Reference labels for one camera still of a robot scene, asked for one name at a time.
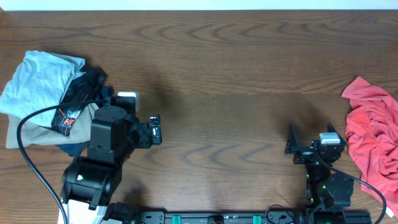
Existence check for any beige folded shirt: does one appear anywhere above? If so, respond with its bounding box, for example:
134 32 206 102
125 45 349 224
6 103 98 149

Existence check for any dark navy folded shirt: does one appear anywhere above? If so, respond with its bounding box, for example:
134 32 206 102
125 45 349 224
55 85 115 157

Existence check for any red t-shirt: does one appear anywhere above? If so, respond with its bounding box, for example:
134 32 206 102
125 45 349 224
341 77 397 217

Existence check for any light blue t-shirt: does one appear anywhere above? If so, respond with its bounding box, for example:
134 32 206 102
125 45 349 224
1 50 85 119

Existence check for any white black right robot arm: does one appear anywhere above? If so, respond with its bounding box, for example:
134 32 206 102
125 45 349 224
284 123 353 223

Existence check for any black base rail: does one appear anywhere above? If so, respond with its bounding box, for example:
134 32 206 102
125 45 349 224
105 211 373 224

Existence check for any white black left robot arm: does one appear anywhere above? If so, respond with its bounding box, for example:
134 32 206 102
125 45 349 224
58 96 162 223

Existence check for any black orange folded shirt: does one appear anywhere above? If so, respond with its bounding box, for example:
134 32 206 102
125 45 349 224
49 65 106 136

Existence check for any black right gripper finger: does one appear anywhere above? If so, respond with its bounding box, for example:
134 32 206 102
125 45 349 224
327 123 346 146
284 124 298 154

